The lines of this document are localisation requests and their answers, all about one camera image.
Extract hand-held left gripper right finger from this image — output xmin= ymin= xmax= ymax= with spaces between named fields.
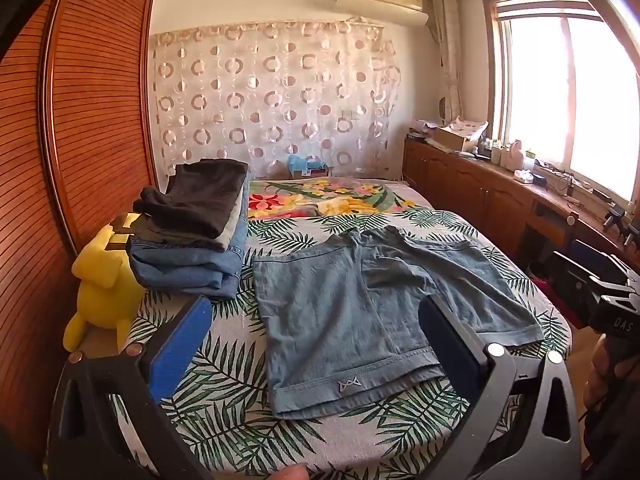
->
xmin=416 ymin=295 xmax=584 ymax=480

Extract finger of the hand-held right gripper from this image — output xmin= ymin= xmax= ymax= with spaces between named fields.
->
xmin=546 ymin=251 xmax=608 ymax=328

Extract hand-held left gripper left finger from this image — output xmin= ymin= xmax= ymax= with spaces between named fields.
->
xmin=44 ymin=294 xmax=216 ymax=480

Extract light blue shorts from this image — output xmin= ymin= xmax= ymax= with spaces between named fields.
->
xmin=251 ymin=225 xmax=546 ymax=420

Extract folded black pants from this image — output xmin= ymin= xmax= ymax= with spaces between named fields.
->
xmin=132 ymin=159 xmax=251 ymax=253

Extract person's right hand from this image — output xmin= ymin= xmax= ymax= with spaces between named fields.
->
xmin=584 ymin=344 xmax=612 ymax=412

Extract person's left hand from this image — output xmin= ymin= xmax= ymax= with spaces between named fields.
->
xmin=267 ymin=462 xmax=312 ymax=480

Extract folded blue denim jeans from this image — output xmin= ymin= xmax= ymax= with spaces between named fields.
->
xmin=127 ymin=194 xmax=251 ymax=301

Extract small black tripod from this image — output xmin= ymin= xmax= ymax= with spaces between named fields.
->
xmin=602 ymin=205 xmax=629 ymax=234

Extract yellow plush toy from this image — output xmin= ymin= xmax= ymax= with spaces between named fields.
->
xmin=62 ymin=212 xmax=146 ymax=353

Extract folded white garment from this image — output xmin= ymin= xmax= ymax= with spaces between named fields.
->
xmin=219 ymin=199 xmax=247 ymax=252

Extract wooden cabinet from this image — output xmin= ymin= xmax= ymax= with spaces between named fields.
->
xmin=402 ymin=137 xmax=640 ymax=281

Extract floral blanket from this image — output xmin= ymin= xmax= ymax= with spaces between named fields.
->
xmin=247 ymin=177 xmax=432 ymax=221

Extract window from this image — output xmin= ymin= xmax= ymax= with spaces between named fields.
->
xmin=482 ymin=0 xmax=640 ymax=206

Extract cardboard box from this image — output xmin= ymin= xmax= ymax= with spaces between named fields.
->
xmin=431 ymin=120 xmax=490 ymax=153

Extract blue box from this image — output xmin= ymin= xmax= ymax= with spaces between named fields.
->
xmin=286 ymin=154 xmax=331 ymax=179

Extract wooden louvered wardrobe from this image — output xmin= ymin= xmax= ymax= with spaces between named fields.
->
xmin=0 ymin=0 xmax=161 ymax=461

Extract white lace window curtain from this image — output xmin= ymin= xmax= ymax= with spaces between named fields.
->
xmin=430 ymin=0 xmax=467 ymax=126

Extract sheer circle pattern curtain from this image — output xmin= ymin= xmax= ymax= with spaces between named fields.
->
xmin=150 ymin=19 xmax=403 ymax=181

